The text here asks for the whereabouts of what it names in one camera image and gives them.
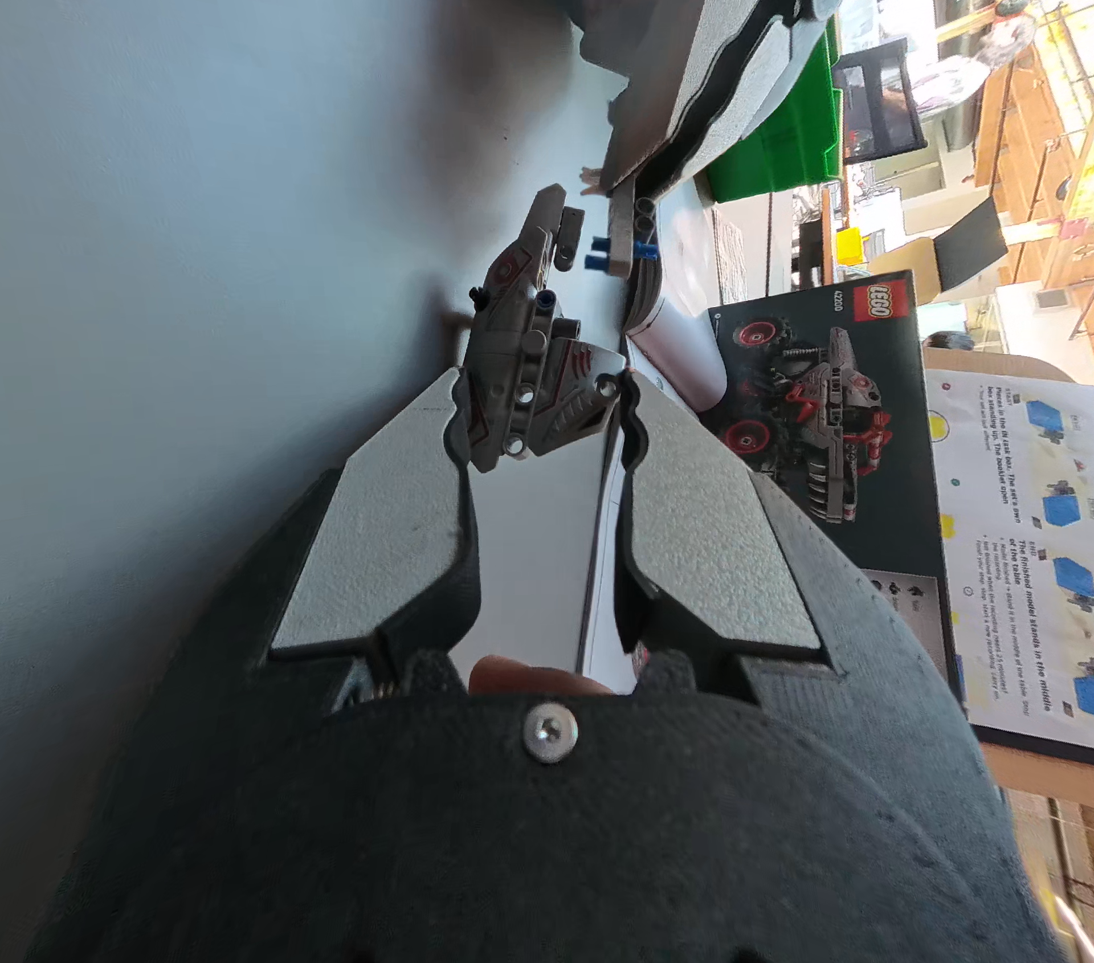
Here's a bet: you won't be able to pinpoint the black monitor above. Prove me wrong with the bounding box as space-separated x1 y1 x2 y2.
831 37 928 165

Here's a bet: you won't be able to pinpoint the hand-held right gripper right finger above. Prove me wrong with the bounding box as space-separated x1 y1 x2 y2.
615 367 828 665

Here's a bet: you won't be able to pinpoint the dark lego set box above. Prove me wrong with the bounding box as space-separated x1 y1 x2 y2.
708 271 962 712

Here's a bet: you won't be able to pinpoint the grey lego model red stickers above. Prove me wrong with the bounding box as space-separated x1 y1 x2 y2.
444 183 629 475

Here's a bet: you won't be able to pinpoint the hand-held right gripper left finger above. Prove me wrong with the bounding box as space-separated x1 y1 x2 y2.
267 367 482 686

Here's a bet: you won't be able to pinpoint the printed instruction sheet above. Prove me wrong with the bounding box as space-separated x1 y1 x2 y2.
923 365 1094 746

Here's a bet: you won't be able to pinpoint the wooden shelving frame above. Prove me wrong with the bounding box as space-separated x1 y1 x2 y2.
974 0 1094 315

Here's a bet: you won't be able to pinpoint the green plastic bin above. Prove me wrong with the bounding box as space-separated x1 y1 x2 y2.
705 31 843 205

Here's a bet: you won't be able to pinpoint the person's right hand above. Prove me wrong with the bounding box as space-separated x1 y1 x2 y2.
468 655 617 697

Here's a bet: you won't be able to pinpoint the grey lego beam blue pins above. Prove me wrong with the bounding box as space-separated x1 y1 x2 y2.
585 177 663 279

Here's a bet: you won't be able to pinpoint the lego instruction booklet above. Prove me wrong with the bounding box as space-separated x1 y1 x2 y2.
577 181 800 695

